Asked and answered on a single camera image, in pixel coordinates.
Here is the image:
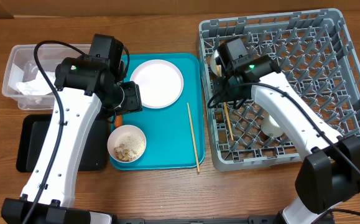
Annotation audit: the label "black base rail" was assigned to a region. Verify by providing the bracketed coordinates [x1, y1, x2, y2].
[116, 215, 285, 224]

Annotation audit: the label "rice and peanut leftovers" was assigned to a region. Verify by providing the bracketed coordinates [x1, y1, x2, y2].
[114, 134, 146, 162]

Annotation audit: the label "white paper napkin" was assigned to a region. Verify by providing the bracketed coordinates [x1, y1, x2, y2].
[16, 71, 52, 96]

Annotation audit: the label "white small bowl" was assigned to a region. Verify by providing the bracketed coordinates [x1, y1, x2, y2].
[210, 50, 221, 76]

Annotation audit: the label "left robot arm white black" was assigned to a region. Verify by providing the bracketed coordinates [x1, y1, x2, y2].
[1, 34, 142, 223]

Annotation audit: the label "grey dishwasher rack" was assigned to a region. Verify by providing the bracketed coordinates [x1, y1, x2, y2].
[198, 9, 360, 172]

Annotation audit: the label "white paper cup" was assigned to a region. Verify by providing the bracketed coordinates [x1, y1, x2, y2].
[261, 115, 284, 138]

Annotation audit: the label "white plate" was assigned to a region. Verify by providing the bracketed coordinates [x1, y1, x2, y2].
[130, 59, 184, 109]

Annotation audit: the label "wooden chopstick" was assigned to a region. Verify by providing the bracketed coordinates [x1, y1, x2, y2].
[187, 102, 200, 174]
[216, 65, 234, 140]

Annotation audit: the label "teal plastic tray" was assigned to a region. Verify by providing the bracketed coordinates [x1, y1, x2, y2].
[110, 53, 205, 170]

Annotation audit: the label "pink bowl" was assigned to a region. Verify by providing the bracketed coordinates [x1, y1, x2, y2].
[107, 125, 147, 163]

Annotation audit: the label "black tray bin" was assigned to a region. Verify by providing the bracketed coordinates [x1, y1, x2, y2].
[16, 114, 109, 172]

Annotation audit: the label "orange carrot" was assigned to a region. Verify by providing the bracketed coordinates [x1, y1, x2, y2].
[114, 116, 123, 128]

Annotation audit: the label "clear plastic bin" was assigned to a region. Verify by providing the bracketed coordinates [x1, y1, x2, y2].
[2, 44, 81, 110]

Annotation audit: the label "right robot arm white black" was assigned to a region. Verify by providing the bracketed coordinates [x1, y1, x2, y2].
[206, 37, 360, 223]

